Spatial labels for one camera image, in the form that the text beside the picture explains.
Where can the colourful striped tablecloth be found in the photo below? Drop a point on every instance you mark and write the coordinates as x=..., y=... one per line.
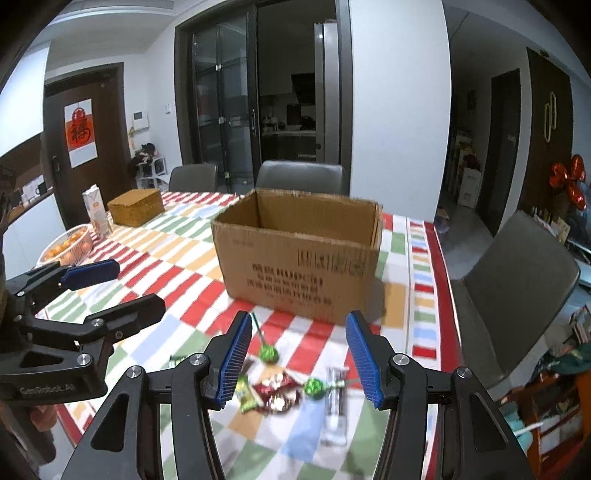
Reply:
x=175, y=258

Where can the white orange drink carton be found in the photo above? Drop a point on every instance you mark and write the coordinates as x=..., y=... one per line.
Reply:
x=97, y=212

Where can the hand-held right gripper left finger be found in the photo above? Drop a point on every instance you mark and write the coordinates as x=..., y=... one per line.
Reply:
x=233, y=364

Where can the glass sliding door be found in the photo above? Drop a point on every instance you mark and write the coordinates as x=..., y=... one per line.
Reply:
x=217, y=101

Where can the white wall intercom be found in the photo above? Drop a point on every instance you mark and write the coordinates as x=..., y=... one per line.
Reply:
x=140, y=121

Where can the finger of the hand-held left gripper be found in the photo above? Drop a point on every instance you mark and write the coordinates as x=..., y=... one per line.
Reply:
x=90, y=273
x=134, y=310

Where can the dark plush toy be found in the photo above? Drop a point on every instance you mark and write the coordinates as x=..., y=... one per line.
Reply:
x=144, y=153

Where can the clear plastic snack packet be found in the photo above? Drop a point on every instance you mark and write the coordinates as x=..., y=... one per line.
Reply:
x=336, y=410

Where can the white fruit basket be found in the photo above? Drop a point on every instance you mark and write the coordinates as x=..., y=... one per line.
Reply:
x=78, y=251

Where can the white cube shelf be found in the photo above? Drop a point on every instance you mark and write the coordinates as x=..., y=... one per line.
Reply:
x=152, y=173

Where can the red white door poster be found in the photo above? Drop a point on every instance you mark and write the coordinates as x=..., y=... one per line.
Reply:
x=81, y=134

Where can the green lollipop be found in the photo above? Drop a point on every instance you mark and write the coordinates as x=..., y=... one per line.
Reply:
x=314, y=386
x=268, y=354

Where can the dark wooden door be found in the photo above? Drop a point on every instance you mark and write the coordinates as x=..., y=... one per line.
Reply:
x=535, y=161

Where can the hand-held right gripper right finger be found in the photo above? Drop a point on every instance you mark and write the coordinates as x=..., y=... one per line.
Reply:
x=364, y=360

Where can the brown entrance door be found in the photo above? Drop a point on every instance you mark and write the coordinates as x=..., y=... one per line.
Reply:
x=111, y=152

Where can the brown wicker box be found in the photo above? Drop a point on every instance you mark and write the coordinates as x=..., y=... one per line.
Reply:
x=136, y=207

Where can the yellow green candy packet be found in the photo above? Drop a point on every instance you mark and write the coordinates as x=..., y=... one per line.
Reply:
x=244, y=394

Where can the red snack packet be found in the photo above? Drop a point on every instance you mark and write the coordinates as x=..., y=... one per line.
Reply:
x=277, y=392

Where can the brown cardboard box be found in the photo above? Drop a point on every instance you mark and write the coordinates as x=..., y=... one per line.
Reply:
x=286, y=258

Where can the pile of oranges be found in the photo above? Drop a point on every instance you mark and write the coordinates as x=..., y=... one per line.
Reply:
x=57, y=249

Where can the grey dining chair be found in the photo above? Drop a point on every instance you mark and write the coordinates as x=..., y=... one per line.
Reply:
x=300, y=177
x=517, y=286
x=191, y=177

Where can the red foil balloon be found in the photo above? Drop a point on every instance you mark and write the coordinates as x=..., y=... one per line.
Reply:
x=570, y=177

